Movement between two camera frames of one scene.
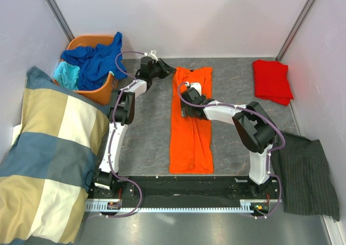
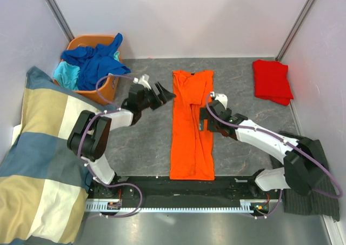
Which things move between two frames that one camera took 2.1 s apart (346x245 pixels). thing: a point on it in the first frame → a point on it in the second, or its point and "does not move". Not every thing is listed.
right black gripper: x=183 y=108 → x=203 y=116
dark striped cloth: x=307 y=187 does not move
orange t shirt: x=191 y=147 does not move
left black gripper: x=166 y=69 → x=161 y=99
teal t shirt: x=66 y=75 does not move
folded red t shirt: x=272 y=81 does not move
